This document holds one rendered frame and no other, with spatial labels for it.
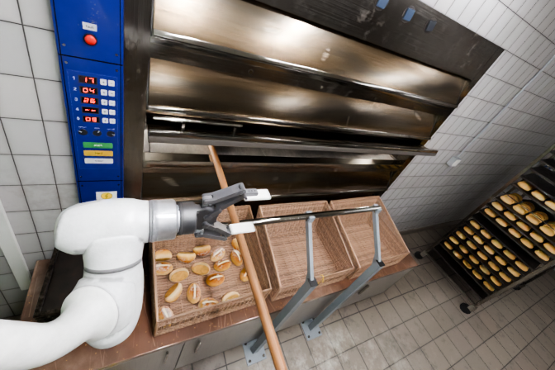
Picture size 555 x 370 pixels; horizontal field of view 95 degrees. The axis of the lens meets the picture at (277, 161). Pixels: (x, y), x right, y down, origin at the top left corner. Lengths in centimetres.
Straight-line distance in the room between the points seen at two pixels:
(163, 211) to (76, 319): 21
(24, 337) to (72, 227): 18
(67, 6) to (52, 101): 31
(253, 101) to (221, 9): 37
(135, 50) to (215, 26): 27
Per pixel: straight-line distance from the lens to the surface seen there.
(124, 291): 62
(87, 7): 94
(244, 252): 95
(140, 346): 146
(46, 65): 105
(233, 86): 109
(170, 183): 135
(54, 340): 54
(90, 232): 59
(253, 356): 213
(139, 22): 96
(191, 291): 148
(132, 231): 59
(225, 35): 99
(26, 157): 126
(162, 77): 104
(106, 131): 111
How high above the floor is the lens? 198
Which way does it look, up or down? 34 degrees down
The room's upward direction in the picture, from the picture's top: 24 degrees clockwise
